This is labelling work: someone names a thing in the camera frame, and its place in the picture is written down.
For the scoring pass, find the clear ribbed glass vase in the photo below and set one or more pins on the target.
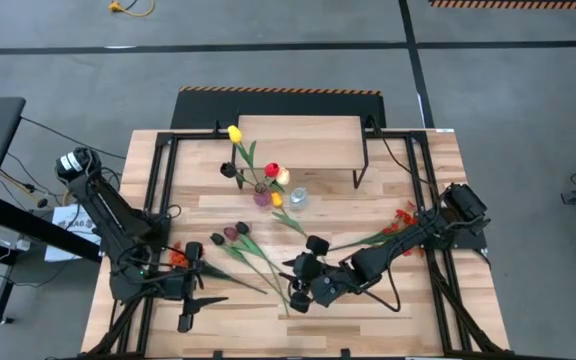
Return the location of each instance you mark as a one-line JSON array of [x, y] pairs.
[[298, 199]]

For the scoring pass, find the black edge bracket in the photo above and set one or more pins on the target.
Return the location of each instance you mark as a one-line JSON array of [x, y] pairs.
[[216, 355], [345, 354]]

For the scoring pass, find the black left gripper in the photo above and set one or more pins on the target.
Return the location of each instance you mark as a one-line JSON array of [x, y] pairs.
[[188, 287]]

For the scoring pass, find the orange artificial flower bunch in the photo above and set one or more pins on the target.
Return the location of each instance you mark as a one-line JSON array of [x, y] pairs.
[[178, 259]]

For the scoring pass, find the red artificial flower bunch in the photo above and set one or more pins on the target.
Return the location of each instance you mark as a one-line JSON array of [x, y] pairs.
[[403, 217]]

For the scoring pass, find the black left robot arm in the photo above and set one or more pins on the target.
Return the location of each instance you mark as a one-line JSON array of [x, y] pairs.
[[108, 215]]

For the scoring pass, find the cream artificial tulip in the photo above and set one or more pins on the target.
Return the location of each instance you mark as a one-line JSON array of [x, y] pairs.
[[284, 176]]

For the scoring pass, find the white power strip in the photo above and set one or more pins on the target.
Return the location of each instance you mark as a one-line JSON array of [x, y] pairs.
[[13, 243]]

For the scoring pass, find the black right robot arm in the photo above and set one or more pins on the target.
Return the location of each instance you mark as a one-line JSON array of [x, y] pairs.
[[383, 257]]

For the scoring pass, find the hazard striped floor mat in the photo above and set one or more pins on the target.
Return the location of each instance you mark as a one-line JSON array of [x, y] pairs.
[[203, 107], [518, 4]]

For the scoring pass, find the white printed paper sheet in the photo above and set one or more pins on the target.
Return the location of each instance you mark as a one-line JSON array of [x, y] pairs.
[[65, 220]]

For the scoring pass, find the small wooden shelf stand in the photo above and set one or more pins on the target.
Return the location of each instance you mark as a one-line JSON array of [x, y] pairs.
[[308, 142]]

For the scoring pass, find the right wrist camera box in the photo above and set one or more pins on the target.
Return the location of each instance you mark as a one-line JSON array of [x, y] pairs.
[[309, 266]]

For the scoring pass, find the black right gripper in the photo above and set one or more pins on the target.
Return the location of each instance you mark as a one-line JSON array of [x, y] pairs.
[[317, 245]]

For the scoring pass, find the maroon artificial tulip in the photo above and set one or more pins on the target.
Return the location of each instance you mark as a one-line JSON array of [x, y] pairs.
[[230, 233]]

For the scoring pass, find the pink glass vase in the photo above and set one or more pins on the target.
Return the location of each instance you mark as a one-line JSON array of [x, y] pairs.
[[263, 198]]

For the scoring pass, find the yellow artificial tulip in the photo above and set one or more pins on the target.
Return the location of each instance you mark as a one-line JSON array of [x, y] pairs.
[[277, 200], [234, 134]]

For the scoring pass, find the red artificial tulip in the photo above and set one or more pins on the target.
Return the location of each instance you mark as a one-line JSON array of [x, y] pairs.
[[271, 170]]

